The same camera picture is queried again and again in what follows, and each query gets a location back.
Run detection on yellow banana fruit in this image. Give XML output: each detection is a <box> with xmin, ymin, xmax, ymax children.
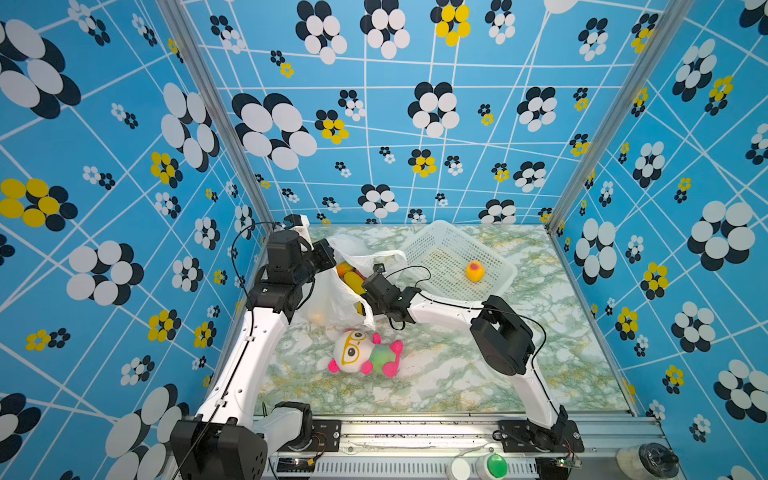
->
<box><xmin>342</xmin><ymin>270</ymin><xmax>366</xmax><ymax>296</ymax></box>

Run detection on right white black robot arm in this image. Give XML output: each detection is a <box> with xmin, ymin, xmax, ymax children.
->
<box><xmin>362</xmin><ymin>274</ymin><xmax>568</xmax><ymax>443</ymax></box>

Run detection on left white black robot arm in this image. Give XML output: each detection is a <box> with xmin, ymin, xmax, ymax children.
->
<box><xmin>170</xmin><ymin>215</ymin><xmax>336</xmax><ymax>479</ymax></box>

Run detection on clear tape roll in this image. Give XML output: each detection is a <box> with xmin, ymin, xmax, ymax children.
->
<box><xmin>616</xmin><ymin>443</ymin><xmax>680</xmax><ymax>480</ymax></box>

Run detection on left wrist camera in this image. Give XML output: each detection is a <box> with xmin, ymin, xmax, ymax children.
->
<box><xmin>283</xmin><ymin>214</ymin><xmax>312</xmax><ymax>243</ymax></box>

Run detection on peach fruit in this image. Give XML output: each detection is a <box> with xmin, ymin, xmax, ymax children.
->
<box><xmin>465</xmin><ymin>261</ymin><xmax>485</xmax><ymax>283</ymax></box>

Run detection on colourful plush toy with glasses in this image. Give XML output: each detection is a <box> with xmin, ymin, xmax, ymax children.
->
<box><xmin>328</xmin><ymin>329</ymin><xmax>404</xmax><ymax>378</ymax></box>

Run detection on left aluminium corner post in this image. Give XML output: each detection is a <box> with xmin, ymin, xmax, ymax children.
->
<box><xmin>157</xmin><ymin>0</ymin><xmax>274</xmax><ymax>222</ymax></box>

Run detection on right aluminium corner post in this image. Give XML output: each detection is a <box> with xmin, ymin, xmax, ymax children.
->
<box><xmin>546</xmin><ymin>0</ymin><xmax>694</xmax><ymax>237</ymax></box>

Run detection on white round button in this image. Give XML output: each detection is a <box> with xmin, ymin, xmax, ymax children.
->
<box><xmin>445</xmin><ymin>458</ymin><xmax>471</xmax><ymax>480</ymax></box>

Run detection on aluminium corner post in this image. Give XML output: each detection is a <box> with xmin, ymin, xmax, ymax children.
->
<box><xmin>546</xmin><ymin>0</ymin><xmax>694</xmax><ymax>237</ymax></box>
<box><xmin>157</xmin><ymin>0</ymin><xmax>274</xmax><ymax>222</ymax></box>

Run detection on aluminium front rail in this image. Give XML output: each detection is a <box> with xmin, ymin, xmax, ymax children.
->
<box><xmin>259</xmin><ymin>414</ymin><xmax>677</xmax><ymax>479</ymax></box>

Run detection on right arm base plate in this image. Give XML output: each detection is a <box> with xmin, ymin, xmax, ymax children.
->
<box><xmin>493</xmin><ymin>420</ymin><xmax>585</xmax><ymax>455</ymax></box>

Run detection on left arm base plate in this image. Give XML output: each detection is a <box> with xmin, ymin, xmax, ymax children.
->
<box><xmin>286</xmin><ymin>419</ymin><xmax>342</xmax><ymax>453</ymax></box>

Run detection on orange mango fruit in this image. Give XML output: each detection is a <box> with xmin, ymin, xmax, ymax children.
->
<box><xmin>336</xmin><ymin>262</ymin><xmax>355</xmax><ymax>278</ymax></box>

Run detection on translucent white plastic bag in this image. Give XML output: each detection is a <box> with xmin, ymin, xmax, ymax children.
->
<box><xmin>298</xmin><ymin>234</ymin><xmax>407</xmax><ymax>331</ymax></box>

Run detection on green round button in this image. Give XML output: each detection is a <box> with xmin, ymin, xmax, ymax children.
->
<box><xmin>476</xmin><ymin>453</ymin><xmax>509</xmax><ymax>480</ymax></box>

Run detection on white plastic mesh basket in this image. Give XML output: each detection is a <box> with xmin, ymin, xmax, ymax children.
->
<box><xmin>400</xmin><ymin>220</ymin><xmax>518</xmax><ymax>301</ymax></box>

